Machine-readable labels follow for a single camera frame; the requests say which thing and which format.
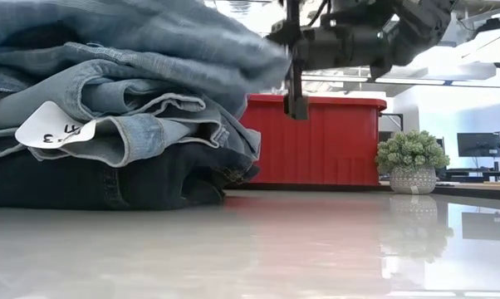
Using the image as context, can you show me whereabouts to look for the white paper tag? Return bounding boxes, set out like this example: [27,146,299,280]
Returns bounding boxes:
[15,100,97,150]

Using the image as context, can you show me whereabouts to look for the blue striped shirt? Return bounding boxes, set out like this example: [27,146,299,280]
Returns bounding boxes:
[0,0,293,120]

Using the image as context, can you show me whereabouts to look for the black monitor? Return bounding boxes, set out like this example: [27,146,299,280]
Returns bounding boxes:
[457,132,500,159]

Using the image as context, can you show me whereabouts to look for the dark denim jeans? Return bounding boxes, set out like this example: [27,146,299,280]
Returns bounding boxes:
[0,143,262,211]

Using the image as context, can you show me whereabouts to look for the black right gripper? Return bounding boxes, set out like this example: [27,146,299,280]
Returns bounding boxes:
[266,0,400,121]

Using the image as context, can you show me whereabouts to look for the black desk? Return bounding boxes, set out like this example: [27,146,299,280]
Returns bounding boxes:
[439,167,500,184]

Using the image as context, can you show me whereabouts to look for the green spiky ball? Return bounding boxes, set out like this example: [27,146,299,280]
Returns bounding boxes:
[375,129,451,195]

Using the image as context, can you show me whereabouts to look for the red plastic laundry bin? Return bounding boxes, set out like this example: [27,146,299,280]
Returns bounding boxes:
[238,93,388,187]

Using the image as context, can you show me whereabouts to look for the long ceiling light bar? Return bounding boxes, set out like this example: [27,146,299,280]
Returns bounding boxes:
[301,74,500,89]

